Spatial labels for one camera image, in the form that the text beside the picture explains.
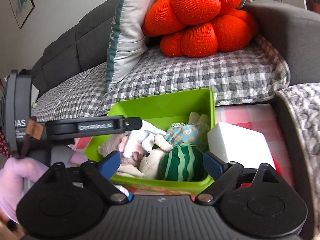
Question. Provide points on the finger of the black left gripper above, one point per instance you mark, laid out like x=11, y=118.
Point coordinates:
x=88, y=127

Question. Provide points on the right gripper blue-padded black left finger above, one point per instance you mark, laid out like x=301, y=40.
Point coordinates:
x=97, y=177

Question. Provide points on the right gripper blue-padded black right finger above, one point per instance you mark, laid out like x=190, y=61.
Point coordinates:
x=225, y=176

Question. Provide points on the white cloth toy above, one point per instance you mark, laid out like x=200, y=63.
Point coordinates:
x=144, y=136

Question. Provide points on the hand in pink glove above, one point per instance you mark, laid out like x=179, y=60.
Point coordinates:
x=15, y=171

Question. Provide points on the pink fluffy plush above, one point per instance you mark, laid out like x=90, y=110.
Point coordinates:
x=117, y=142

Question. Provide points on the white foam block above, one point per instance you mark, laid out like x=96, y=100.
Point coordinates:
x=233, y=143

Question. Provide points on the green striped watermelon plush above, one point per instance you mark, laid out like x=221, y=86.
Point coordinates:
x=183, y=163

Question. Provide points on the cream bunny plush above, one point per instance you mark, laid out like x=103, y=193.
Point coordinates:
x=149, y=164

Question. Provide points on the pink checked tablecloth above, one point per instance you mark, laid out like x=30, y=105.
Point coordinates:
x=262, y=119

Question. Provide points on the green plastic storage bin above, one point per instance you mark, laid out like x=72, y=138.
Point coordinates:
x=163, y=110

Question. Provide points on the grey checked sofa quilt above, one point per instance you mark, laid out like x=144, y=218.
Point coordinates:
x=250, y=75

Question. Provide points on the grey patterned blanket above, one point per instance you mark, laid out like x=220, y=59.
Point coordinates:
x=303, y=103

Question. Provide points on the white and green pillow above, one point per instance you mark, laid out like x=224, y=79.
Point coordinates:
x=127, y=40

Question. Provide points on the framed blue picture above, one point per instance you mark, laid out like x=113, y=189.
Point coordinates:
x=21, y=10

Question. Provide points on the orange pumpkin cushion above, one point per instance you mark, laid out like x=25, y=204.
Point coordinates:
x=199, y=28

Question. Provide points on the grey sofa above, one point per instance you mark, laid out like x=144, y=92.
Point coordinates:
x=294, y=32

